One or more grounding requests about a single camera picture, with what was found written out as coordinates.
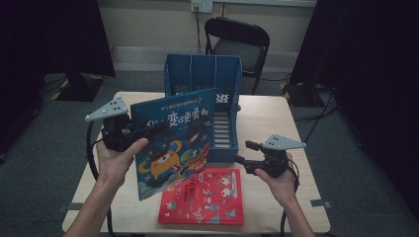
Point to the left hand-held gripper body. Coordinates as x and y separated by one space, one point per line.
115 131

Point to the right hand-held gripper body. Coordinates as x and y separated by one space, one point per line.
276 161

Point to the blue monster picture book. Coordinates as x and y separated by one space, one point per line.
174 158

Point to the red picture book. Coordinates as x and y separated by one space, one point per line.
210 200

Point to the blue file rack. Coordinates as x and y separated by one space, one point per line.
227 69

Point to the person's right hand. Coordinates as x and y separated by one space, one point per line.
283 189

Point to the person's left hand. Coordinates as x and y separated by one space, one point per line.
113 168

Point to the small black floor item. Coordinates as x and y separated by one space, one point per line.
90 127

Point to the small dark round object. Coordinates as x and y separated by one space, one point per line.
238 108

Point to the black stand base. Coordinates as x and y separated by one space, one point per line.
301 95
77 87

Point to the grey tape strip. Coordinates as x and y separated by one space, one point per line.
70 207
321 203

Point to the black folding chair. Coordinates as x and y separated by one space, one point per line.
240 49

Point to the black curtain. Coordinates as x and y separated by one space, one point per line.
49 33
362 49

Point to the white wall socket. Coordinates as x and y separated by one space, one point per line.
201 6

